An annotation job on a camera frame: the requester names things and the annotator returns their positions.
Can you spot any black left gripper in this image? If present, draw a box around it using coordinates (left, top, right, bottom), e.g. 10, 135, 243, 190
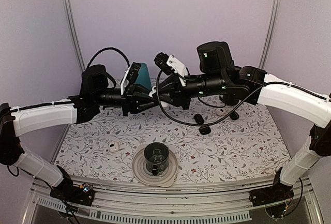
94, 83, 160, 117

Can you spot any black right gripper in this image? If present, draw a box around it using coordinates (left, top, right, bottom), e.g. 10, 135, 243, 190
152, 72, 227, 109

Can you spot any white earbuds charging case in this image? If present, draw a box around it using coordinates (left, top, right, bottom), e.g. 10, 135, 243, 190
148, 86, 170, 108

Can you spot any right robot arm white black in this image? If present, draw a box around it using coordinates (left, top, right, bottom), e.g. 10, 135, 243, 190
154, 41, 330, 201

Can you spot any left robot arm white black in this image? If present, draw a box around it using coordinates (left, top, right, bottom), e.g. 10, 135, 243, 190
1, 63, 158, 200

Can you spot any black earbud case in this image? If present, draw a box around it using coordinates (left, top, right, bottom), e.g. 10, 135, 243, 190
199, 126, 211, 135

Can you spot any small white earbud case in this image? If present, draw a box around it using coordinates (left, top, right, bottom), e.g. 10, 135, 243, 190
108, 141, 119, 153

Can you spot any teal plastic cup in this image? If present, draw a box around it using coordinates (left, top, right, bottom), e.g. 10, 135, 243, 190
135, 63, 152, 91

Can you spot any black cylindrical object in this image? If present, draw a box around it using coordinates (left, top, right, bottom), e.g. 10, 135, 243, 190
194, 114, 204, 125
230, 112, 239, 121

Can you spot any dark green glass mug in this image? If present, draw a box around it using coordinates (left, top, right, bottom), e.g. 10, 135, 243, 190
144, 142, 169, 176

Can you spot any white floral table mat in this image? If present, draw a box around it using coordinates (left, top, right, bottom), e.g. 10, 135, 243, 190
55, 96, 290, 184

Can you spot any beige round plate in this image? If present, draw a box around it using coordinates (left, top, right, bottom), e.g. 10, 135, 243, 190
131, 142, 179, 188

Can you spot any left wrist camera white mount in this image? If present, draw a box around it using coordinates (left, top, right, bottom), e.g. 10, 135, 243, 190
120, 62, 141, 95

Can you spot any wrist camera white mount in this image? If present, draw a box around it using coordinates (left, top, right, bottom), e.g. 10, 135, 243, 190
154, 52, 189, 86
120, 62, 141, 95

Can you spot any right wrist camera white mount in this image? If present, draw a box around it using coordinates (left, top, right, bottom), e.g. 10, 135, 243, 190
154, 52, 189, 86

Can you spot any black left camera cable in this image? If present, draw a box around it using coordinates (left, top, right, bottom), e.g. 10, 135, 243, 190
86, 47, 130, 69

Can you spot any black camera cable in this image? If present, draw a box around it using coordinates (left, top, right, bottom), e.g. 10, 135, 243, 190
86, 47, 130, 69
156, 68, 331, 127

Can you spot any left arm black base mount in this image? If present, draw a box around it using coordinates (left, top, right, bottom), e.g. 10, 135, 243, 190
50, 180, 95, 206

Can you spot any aluminium front rail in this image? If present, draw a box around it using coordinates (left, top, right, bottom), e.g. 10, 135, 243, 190
22, 176, 326, 223

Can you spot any left aluminium frame post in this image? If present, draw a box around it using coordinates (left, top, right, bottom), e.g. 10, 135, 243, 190
62, 0, 86, 79

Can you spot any aluminium frame post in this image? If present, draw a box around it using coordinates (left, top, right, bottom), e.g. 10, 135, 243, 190
259, 0, 281, 69
62, 0, 86, 79

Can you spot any black right camera cable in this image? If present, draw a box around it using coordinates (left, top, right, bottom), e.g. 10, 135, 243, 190
156, 68, 331, 127

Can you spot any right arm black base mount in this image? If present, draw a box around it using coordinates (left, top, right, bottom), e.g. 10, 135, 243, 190
249, 180, 294, 206

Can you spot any right aluminium frame post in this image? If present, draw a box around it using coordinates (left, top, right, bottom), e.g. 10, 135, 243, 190
259, 0, 281, 69

